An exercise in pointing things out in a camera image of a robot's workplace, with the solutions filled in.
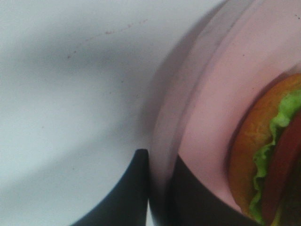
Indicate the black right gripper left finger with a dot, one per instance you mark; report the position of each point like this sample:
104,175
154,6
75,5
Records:
127,203

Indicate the burger with lettuce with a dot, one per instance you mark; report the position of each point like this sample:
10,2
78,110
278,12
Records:
265,158

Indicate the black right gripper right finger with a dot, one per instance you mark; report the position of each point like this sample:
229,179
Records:
192,204

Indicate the pink plate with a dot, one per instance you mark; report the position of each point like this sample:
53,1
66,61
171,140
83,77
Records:
245,47

